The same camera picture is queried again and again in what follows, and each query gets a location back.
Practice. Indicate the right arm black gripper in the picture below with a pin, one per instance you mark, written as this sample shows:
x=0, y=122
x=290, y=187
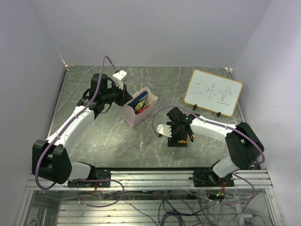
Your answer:
x=172, y=141

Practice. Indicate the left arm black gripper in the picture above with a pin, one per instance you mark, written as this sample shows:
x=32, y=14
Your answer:
x=124, y=97

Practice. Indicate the yellow M&M's packet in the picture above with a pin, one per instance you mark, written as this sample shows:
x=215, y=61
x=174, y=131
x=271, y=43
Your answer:
x=183, y=141

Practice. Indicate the blue Burts chips bag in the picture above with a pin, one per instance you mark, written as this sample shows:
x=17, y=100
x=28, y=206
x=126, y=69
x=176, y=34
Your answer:
x=138, y=99

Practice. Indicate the green snack packet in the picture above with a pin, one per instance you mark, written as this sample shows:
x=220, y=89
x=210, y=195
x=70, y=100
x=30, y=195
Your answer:
x=139, y=105

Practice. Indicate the red snack packet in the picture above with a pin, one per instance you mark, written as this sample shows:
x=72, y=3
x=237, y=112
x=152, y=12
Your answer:
x=141, y=110

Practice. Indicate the white paper bag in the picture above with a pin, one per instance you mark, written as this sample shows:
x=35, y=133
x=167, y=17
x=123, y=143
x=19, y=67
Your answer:
x=129, y=113

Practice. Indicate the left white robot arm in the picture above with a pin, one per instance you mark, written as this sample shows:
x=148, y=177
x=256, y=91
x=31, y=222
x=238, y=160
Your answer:
x=50, y=159

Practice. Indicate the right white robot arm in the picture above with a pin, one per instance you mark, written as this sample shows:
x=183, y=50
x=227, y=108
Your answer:
x=243, y=145

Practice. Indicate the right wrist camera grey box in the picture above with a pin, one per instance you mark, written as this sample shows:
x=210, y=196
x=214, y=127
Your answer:
x=164, y=130

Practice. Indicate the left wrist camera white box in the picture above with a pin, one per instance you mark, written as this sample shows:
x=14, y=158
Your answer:
x=119, y=78

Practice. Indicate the whiteboard with yellow frame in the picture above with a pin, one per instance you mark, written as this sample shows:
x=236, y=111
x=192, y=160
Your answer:
x=213, y=92

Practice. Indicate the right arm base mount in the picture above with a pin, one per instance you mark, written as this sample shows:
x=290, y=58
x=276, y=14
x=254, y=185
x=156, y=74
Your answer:
x=205, y=177

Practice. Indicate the aluminium frame rail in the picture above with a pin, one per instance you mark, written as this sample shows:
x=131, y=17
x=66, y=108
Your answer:
x=179, y=180

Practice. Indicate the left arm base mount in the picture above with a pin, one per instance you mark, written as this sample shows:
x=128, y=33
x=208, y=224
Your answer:
x=95, y=174

